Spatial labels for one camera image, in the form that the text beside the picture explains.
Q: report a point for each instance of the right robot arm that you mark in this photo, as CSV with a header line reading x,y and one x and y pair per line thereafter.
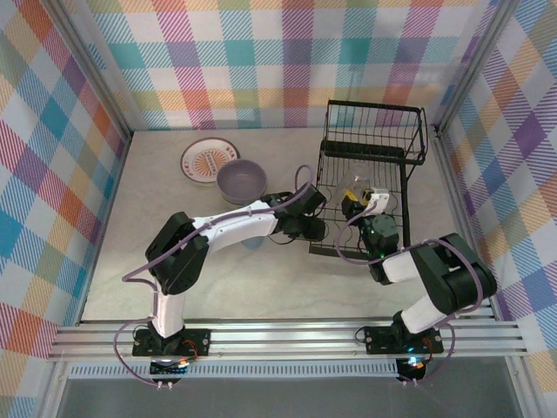
x,y
452,278

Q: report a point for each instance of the clear glass cup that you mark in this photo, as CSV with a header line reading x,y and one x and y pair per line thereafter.
x,y
354,180

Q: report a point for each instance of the controller circuit board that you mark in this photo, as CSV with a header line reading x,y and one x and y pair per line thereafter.
x,y
413,370
167,370

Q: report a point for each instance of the aluminium side rail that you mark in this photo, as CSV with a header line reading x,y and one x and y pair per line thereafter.
x,y
109,209
458,209

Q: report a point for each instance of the white plate orange sunburst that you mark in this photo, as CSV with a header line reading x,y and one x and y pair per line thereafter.
x,y
204,159

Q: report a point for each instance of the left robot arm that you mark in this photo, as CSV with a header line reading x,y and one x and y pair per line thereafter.
x,y
235,224

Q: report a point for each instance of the translucent blue cup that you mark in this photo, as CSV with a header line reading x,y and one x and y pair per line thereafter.
x,y
252,244

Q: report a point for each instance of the aluminium frame post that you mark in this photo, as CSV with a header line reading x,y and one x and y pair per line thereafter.
x,y
475,65
90,65

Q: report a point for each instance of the purple bowl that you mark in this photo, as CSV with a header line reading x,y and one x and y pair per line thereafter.
x,y
241,178

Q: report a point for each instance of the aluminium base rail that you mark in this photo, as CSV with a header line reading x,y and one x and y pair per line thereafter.
x,y
283,341

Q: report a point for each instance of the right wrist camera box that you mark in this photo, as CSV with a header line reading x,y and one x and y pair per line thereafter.
x,y
376,198

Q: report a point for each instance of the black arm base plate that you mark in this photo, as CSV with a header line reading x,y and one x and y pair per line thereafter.
x,y
378,341
200,341

